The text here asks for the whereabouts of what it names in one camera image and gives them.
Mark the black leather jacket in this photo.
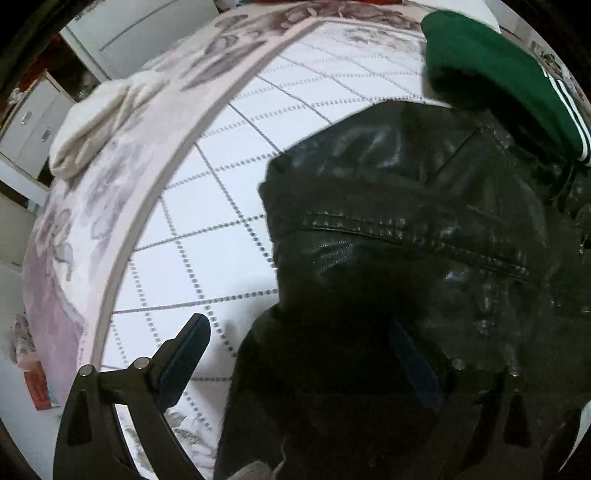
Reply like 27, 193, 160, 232
214, 102, 590, 479

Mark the bed with floral blanket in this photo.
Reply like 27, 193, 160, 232
21, 0, 500, 480

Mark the white floral quilted mat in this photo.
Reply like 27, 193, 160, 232
99, 22, 435, 478

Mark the white folded knit sweater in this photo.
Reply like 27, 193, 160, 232
49, 71, 168, 180

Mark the white drawer unit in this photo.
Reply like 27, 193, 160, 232
1, 73, 74, 179

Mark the white sliding wardrobe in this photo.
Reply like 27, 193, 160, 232
60, 0, 218, 81

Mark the green striped folded garment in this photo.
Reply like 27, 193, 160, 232
421, 10, 590, 167

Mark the white pillow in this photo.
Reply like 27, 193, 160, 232
410, 0, 501, 33

